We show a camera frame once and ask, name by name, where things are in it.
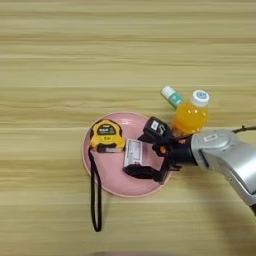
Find small white red box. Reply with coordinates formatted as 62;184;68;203
123;138;145;170

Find orange juice bottle white cap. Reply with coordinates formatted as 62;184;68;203
171;89;211;139

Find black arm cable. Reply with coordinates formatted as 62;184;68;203
231;124;256;135

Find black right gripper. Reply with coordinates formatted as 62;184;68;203
122;132;198;185

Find pink round plate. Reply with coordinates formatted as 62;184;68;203
81;111;173;199

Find yellow tape measure black strap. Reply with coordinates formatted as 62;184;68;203
87;118;127;233

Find white green glue stick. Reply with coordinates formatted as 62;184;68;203
160;85;185;110

